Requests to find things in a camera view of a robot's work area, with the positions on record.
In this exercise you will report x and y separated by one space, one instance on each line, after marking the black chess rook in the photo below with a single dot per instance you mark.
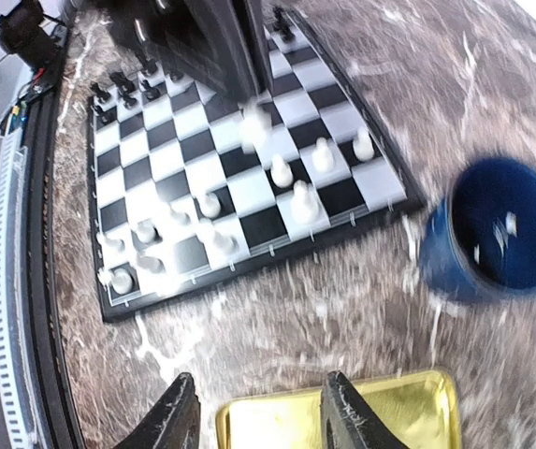
281 25

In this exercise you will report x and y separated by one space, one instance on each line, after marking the white perforated cable duct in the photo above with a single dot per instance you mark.
14 385

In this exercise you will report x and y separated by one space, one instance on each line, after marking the black front rail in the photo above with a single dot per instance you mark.
60 426

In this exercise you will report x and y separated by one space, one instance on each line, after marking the black chess pawn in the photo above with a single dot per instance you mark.
102 97
125 87
150 92

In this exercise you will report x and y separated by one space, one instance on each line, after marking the white chess rook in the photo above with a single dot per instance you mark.
120 280

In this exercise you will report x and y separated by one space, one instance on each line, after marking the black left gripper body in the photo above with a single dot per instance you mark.
222 44

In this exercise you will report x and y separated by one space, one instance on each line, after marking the dark blue enamel mug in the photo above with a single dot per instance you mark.
480 241

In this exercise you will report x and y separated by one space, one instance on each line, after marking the black and white chessboard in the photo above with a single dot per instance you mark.
186 143

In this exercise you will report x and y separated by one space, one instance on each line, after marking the gold metal tray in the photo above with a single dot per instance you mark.
415 410

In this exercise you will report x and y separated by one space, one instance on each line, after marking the white chess pawn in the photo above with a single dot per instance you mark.
177 217
110 244
362 145
281 172
209 205
322 156
146 232

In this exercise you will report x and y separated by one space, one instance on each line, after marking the white chess king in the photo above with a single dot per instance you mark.
214 239

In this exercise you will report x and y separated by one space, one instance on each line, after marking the white chess knight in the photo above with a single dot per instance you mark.
149 264

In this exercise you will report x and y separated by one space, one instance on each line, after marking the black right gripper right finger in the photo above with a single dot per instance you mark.
347 420

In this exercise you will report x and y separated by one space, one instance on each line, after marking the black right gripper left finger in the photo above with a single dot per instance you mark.
172 422

